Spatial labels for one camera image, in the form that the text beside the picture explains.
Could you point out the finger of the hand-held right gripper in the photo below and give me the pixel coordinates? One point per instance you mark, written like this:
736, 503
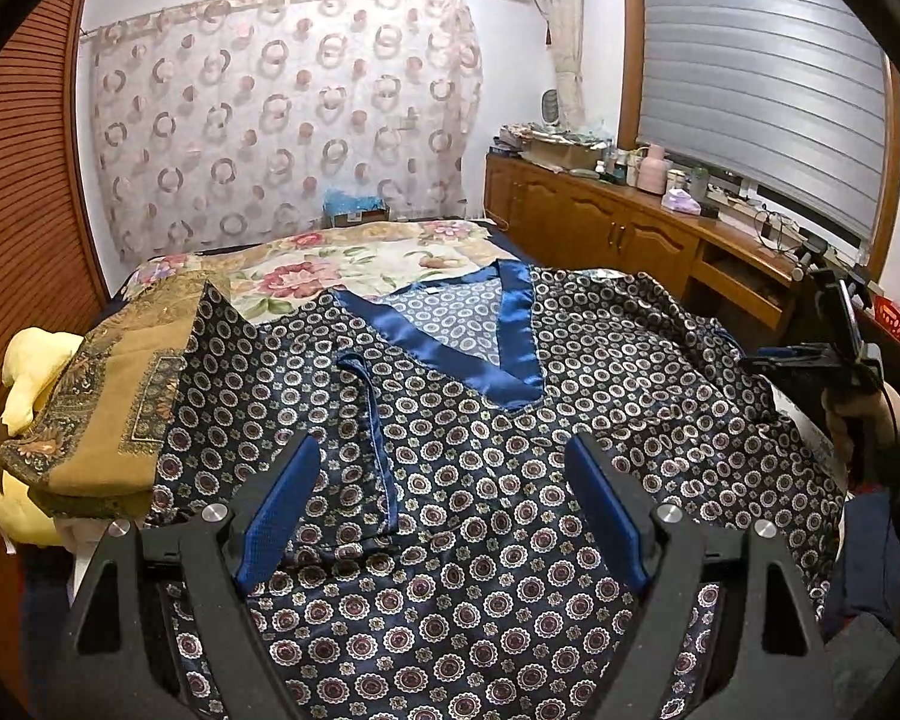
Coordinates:
787, 366

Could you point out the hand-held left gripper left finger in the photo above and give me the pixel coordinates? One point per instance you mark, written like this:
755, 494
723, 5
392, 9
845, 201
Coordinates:
285, 510

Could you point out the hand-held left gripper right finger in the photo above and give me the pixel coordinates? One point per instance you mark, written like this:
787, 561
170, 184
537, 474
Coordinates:
607, 510

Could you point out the navy patterned satin top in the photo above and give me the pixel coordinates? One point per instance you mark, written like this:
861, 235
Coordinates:
457, 465

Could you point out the person's right hand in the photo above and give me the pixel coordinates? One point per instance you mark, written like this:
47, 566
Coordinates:
881, 427

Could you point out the red basket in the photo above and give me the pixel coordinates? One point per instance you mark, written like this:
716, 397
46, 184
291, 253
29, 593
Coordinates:
892, 316

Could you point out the purple tissue pack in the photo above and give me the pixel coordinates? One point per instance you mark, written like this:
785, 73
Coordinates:
681, 202

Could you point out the glass jar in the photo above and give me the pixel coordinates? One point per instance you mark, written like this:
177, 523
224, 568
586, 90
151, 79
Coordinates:
699, 181

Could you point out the blue cloth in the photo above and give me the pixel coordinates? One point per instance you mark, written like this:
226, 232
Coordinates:
866, 555

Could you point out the folded mustard paisley cloth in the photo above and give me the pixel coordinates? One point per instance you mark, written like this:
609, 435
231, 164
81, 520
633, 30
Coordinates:
105, 390

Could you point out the pink bottle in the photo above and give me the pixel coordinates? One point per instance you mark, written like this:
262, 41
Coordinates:
652, 172

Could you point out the pink floral blanket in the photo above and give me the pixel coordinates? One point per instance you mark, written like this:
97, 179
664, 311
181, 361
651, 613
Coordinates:
307, 270

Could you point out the long wooden cabinet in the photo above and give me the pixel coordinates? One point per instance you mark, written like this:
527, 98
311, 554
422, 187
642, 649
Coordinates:
592, 210

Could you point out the group of small bottles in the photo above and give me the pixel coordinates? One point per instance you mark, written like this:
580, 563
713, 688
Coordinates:
619, 165

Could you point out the grey window blind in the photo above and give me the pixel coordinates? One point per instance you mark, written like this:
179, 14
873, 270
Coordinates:
757, 75

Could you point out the yellow plush pillow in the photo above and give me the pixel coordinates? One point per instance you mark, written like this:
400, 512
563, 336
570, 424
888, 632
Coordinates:
34, 360

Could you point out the cardboard box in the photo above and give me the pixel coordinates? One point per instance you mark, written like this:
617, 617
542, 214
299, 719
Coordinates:
566, 154

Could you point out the blue tissue box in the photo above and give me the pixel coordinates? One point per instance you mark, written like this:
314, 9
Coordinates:
354, 204

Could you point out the small white fan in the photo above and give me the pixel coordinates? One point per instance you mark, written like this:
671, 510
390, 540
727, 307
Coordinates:
550, 106

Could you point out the sheer curtain with circles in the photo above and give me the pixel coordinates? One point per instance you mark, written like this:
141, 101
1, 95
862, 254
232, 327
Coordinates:
270, 127

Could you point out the cream lace curtain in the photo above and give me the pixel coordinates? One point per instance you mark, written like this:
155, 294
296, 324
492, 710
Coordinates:
566, 30

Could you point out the brown louvered wardrobe door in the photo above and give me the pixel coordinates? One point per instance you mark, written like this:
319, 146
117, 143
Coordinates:
22, 202

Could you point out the wooden window frame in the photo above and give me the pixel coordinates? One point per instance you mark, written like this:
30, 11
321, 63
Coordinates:
630, 52

